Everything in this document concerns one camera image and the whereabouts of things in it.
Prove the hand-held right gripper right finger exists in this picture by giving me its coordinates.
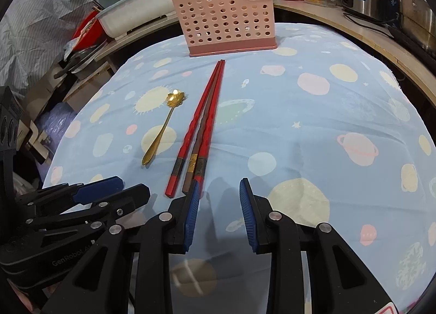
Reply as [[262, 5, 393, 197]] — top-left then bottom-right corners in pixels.
[[239, 178, 399, 314]]

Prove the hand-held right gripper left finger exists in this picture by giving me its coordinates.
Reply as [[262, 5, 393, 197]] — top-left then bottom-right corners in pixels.
[[43, 179, 202, 314]]

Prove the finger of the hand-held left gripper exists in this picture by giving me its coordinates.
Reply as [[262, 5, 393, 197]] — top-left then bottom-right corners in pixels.
[[27, 184, 150, 229], [15, 176, 124, 212]]

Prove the gold flower spoon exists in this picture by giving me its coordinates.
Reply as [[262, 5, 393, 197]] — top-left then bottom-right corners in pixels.
[[141, 89, 186, 166]]

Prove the red chopsticks bundle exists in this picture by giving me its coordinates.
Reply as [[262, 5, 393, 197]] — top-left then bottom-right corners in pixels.
[[164, 60, 223, 198]]

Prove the red chopstick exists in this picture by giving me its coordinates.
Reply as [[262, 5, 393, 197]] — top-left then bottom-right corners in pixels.
[[192, 60, 226, 186]]

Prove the pink perforated utensil holder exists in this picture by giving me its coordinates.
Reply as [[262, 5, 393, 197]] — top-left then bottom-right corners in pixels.
[[170, 0, 278, 59]]

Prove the purple plastic bag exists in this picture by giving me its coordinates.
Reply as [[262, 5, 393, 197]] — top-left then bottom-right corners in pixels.
[[37, 110, 75, 136]]

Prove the small wooden cabinet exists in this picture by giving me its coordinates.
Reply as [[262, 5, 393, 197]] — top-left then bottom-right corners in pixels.
[[44, 61, 118, 111]]

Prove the blue planet print tablecloth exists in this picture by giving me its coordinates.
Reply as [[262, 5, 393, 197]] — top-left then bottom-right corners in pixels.
[[41, 23, 436, 314]]

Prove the red plastic basin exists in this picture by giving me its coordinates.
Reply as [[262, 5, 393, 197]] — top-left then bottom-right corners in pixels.
[[72, 11, 100, 41]]

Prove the grey striped cloth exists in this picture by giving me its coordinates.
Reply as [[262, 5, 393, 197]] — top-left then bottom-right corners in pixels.
[[0, 0, 103, 80]]

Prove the grey dish drainer with lid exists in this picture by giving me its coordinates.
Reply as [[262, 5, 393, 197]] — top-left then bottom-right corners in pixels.
[[97, 0, 186, 37]]

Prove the large steel pot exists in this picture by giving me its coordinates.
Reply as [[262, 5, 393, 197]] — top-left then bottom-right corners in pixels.
[[388, 0, 436, 50]]

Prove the black power cable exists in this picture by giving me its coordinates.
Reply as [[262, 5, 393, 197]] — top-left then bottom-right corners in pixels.
[[342, 11, 393, 28]]

